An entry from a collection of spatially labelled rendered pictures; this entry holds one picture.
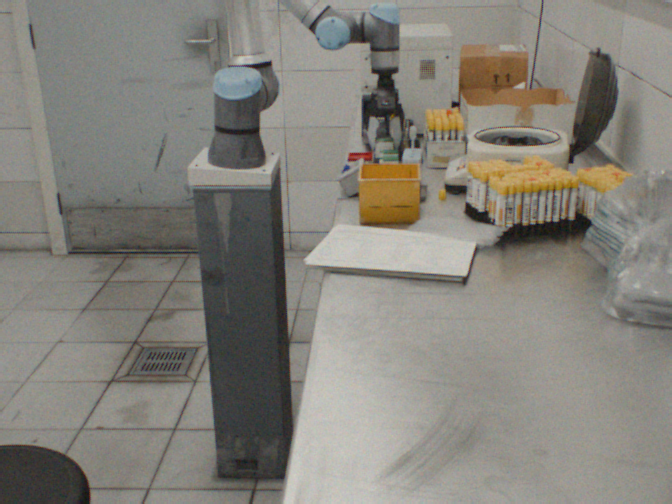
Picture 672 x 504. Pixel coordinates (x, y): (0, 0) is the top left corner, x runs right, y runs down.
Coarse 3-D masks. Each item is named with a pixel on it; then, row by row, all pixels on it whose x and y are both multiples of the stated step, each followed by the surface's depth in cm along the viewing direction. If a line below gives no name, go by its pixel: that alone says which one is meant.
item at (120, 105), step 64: (64, 0) 369; (128, 0) 367; (192, 0) 366; (64, 64) 379; (128, 64) 378; (192, 64) 376; (64, 128) 390; (128, 128) 389; (192, 128) 387; (64, 192) 402; (128, 192) 400; (192, 192) 398
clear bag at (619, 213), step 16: (640, 176) 150; (656, 176) 144; (608, 192) 152; (624, 192) 149; (640, 192) 146; (656, 192) 146; (608, 208) 152; (624, 208) 149; (640, 208) 146; (656, 208) 145; (592, 224) 157; (608, 224) 152; (624, 224) 149; (640, 224) 145; (592, 240) 158; (608, 240) 152; (624, 240) 147; (592, 256) 159; (608, 256) 152
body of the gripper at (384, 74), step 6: (372, 72) 212; (378, 72) 211; (384, 72) 210; (390, 72) 211; (396, 72) 212; (384, 78) 213; (390, 78) 213; (372, 90) 218; (396, 90) 218; (372, 96) 214; (396, 96) 213; (372, 102) 214; (396, 102) 213; (372, 108) 214; (396, 108) 214
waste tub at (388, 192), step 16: (368, 176) 189; (384, 176) 189; (400, 176) 188; (416, 176) 188; (368, 192) 177; (384, 192) 177; (400, 192) 177; (416, 192) 176; (368, 208) 178; (384, 208) 178; (400, 208) 178; (416, 208) 178
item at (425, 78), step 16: (400, 32) 249; (416, 32) 248; (432, 32) 247; (448, 32) 246; (368, 48) 247; (400, 48) 246; (416, 48) 246; (432, 48) 246; (448, 48) 245; (368, 64) 248; (400, 64) 248; (416, 64) 248; (432, 64) 247; (448, 64) 247; (368, 80) 250; (400, 80) 250; (416, 80) 249; (432, 80) 249; (448, 80) 249; (368, 96) 251; (400, 96) 251; (416, 96) 251; (432, 96) 251; (448, 96) 251; (416, 112) 253; (432, 112) 252; (416, 128) 255
